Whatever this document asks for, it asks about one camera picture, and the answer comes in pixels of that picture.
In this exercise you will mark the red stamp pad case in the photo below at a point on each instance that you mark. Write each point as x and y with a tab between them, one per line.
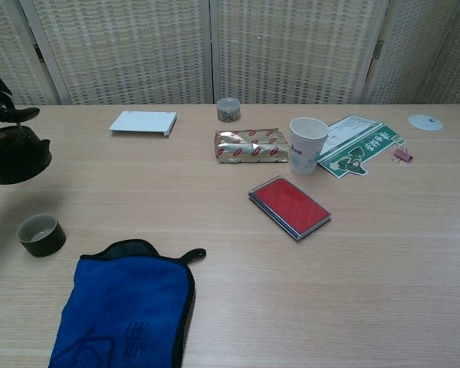
287	203

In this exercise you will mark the pink binder clip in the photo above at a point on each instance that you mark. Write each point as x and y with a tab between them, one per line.
404	155

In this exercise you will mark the woven folding screen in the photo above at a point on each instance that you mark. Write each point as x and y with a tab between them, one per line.
130	50

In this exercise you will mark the gold snack package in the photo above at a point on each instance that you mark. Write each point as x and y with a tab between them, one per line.
249	147

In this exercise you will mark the small round clear jar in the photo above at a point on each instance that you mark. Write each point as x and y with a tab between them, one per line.
228	111

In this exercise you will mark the white flat plastic box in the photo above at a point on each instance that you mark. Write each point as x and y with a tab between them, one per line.
142	122

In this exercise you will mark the blue cloth with black trim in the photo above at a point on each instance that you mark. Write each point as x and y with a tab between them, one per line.
130	299

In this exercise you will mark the black teapot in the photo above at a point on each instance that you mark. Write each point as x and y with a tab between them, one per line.
15	161

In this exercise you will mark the dark green tea cup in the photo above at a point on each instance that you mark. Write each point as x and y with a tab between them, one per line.
42	245

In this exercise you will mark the green white flattened carton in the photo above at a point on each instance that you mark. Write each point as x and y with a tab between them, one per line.
368	145

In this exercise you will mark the white paper cup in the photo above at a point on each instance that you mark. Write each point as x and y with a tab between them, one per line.
304	153

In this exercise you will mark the white round table grommet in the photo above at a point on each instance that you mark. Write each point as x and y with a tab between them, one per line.
425	122

